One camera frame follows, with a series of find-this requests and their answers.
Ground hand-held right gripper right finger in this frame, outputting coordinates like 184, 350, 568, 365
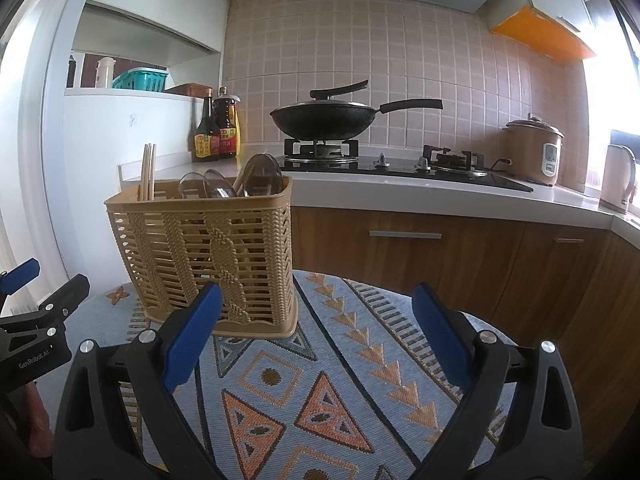
400, 281, 586, 480

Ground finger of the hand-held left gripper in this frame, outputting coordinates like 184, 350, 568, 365
0, 274, 92, 340
0, 258, 41, 306

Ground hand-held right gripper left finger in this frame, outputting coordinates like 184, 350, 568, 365
52, 281, 236, 480

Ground tan plastic utensil basket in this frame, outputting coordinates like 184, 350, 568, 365
104, 176, 301, 339

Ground translucent grey spoon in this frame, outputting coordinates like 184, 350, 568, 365
177, 172, 207, 200
202, 168, 237, 199

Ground wooden base cabinet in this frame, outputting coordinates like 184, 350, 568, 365
290, 205, 640, 461

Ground patterned tablecloth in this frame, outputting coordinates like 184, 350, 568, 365
65, 270, 521, 480

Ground black glass gas stove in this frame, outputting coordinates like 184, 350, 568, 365
276, 137, 535, 193

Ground slim dark soy sauce bottle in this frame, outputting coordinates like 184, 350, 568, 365
191, 87, 221, 163

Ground red label sauce bottle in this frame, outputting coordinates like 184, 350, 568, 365
212, 87, 242, 159

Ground brown rice cooker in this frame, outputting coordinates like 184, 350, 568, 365
501, 115, 565, 187

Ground white thermos bottle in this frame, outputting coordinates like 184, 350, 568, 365
95, 56, 118, 89

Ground teal plastic basket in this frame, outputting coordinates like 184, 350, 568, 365
111, 67, 168, 93

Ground pink electric kettle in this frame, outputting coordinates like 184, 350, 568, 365
599, 144, 638, 212

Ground brown box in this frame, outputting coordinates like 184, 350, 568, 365
164, 83, 214, 97

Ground black wok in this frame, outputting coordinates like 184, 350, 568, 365
270, 98, 444, 140

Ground window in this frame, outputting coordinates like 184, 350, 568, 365
582, 0, 640, 196

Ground wok lid with black handle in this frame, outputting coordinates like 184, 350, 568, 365
272, 79, 376, 111

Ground white wall cabinet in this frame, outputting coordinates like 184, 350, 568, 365
72, 0, 223, 68

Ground orange bottomed wall cabinet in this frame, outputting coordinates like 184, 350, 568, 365
487, 0, 598, 66

